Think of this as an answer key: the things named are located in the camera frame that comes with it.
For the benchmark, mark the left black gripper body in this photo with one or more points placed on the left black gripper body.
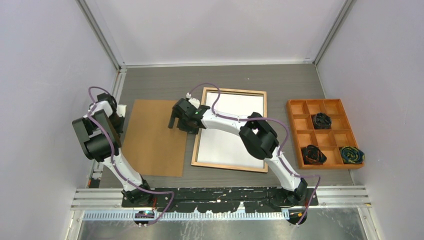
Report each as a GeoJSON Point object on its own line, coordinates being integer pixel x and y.
{"type": "Point", "coordinates": [118, 122]}

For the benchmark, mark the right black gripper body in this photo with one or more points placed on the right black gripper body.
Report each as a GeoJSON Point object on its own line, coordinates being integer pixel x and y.
{"type": "Point", "coordinates": [183, 125]}

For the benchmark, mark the brown backing board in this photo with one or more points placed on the brown backing board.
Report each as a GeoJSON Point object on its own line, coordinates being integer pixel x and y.
{"type": "Point", "coordinates": [151, 147]}

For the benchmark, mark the landscape photo print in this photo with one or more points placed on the landscape photo print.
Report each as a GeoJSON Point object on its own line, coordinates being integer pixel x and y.
{"type": "Point", "coordinates": [232, 132]}

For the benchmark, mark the wooden picture frame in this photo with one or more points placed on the wooden picture frame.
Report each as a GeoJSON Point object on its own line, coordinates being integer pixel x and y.
{"type": "Point", "coordinates": [232, 132]}

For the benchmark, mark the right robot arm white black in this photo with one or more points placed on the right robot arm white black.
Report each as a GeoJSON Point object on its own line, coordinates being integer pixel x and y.
{"type": "Point", "coordinates": [257, 135]}

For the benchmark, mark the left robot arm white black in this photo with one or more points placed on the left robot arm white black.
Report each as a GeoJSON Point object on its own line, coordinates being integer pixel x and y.
{"type": "Point", "coordinates": [99, 135]}

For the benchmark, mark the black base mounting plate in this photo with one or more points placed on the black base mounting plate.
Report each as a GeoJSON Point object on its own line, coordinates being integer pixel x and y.
{"type": "Point", "coordinates": [224, 199]}

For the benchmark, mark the dark red rolled tie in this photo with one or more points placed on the dark red rolled tie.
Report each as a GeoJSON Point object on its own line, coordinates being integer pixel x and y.
{"type": "Point", "coordinates": [312, 155]}

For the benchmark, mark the black rolled tie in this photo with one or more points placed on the black rolled tie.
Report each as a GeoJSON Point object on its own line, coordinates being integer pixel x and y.
{"type": "Point", "coordinates": [321, 121]}

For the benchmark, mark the orange compartment tray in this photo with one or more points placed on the orange compartment tray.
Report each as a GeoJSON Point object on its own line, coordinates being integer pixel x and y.
{"type": "Point", "coordinates": [329, 141]}

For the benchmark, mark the blue yellow rolled tie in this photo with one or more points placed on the blue yellow rolled tie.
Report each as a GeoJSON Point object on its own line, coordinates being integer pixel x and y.
{"type": "Point", "coordinates": [351, 155]}

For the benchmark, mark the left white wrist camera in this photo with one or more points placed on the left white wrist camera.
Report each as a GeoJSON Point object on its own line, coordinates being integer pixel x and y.
{"type": "Point", "coordinates": [121, 110]}

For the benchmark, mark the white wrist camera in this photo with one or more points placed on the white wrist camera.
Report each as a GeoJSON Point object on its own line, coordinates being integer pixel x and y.
{"type": "Point", "coordinates": [121, 110]}
{"type": "Point", "coordinates": [192, 100]}

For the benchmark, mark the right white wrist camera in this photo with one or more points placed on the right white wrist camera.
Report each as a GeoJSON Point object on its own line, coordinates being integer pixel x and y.
{"type": "Point", "coordinates": [192, 100]}

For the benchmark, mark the aluminium front rail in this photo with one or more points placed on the aluminium front rail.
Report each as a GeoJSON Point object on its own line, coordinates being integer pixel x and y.
{"type": "Point", "coordinates": [100, 204]}

